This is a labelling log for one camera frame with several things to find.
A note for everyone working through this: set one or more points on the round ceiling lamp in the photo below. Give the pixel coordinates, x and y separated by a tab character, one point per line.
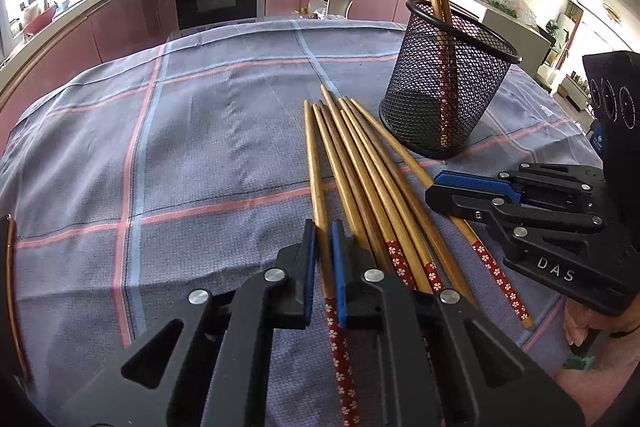
611	11

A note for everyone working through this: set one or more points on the person's right forearm pink sleeve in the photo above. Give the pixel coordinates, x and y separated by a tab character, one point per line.
595	397

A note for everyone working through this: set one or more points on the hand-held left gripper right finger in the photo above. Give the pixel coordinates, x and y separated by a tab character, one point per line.
339	277

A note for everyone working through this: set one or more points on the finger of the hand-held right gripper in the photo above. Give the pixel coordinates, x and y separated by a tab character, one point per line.
475	186
460	204

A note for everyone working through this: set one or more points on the person's right hand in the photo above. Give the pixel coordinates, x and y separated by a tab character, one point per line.
582	324

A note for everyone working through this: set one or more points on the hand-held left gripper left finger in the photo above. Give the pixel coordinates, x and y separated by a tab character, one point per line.
310	274

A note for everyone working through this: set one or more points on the grey plaid tablecloth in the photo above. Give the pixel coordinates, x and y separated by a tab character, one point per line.
200	157

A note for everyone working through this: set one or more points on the black mesh utensil holder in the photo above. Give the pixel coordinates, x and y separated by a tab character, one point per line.
425	72

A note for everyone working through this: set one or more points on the dark copper-rimmed object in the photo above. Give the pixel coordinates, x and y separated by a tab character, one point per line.
10	287

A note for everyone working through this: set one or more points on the pink lower kitchen cabinets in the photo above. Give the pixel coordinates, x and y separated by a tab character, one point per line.
115	22

